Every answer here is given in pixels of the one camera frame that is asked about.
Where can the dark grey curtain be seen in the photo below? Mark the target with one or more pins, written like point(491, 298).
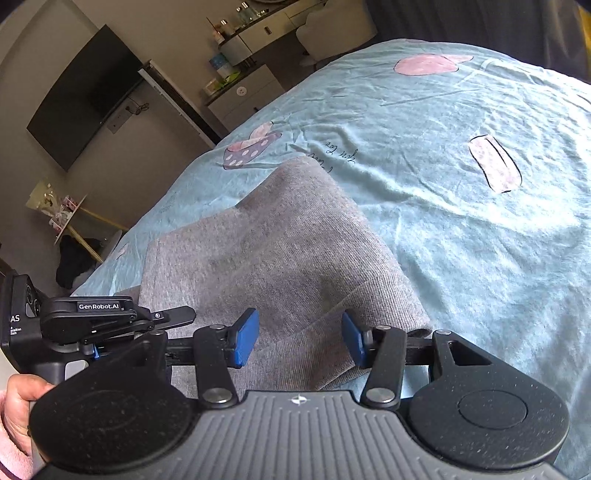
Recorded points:
point(549, 34)

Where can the black wall television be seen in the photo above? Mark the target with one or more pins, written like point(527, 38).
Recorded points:
point(93, 85)

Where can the person's left hand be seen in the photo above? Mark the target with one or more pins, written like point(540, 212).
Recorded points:
point(21, 391)

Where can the grey knit pants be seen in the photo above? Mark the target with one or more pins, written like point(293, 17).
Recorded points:
point(299, 251)

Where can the white drawer cabinet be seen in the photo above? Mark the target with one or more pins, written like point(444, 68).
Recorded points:
point(243, 98)

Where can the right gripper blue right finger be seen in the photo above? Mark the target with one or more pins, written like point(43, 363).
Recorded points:
point(364, 344)

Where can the light blue patterned bedsheet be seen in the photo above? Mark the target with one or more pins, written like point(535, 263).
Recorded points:
point(472, 166)

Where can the white vanity desk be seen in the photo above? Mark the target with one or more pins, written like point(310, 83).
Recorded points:
point(280, 21)

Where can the cream fluffy chair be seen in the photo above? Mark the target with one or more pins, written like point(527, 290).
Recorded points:
point(339, 27)

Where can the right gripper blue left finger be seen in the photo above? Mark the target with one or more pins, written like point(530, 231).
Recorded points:
point(228, 346)

